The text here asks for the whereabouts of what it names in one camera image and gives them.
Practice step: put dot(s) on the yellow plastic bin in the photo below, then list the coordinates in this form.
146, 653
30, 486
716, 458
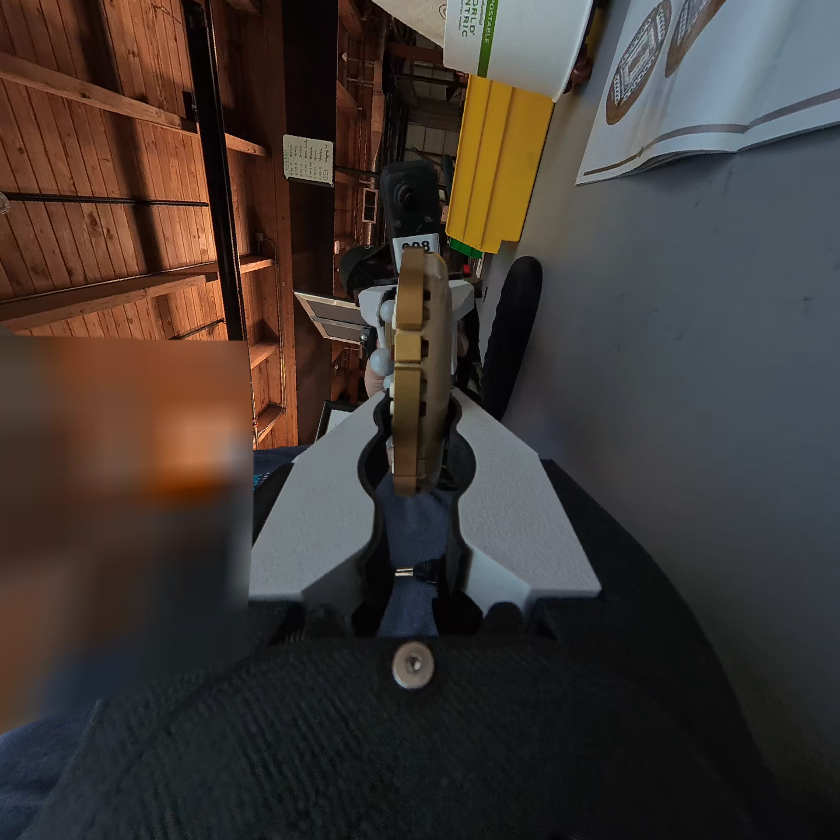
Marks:
499, 164

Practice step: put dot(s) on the person's left hand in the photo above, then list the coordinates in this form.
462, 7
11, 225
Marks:
375, 384

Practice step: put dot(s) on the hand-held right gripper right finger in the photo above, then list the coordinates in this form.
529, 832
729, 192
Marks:
525, 525

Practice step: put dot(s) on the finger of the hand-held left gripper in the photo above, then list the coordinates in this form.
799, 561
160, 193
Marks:
463, 298
374, 302

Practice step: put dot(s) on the black padded armrest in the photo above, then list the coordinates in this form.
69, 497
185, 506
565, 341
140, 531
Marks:
515, 328

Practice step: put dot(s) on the silver framed screen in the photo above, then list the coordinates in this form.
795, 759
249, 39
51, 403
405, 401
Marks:
328, 315

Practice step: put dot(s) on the black metal pole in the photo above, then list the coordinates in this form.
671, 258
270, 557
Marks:
213, 164

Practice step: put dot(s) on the white handwritten paper note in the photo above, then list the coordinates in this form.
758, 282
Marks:
308, 161

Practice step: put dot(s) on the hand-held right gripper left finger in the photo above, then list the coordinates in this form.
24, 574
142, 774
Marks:
315, 525

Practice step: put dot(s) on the dark brown lego piece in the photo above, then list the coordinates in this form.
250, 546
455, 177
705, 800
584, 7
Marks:
581, 72

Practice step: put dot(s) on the round gold lego model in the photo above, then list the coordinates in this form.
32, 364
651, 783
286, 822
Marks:
420, 367

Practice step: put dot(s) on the lego instruction booklet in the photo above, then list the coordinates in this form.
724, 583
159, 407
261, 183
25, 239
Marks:
722, 98

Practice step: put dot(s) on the white paper cup green band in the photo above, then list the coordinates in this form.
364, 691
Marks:
518, 46

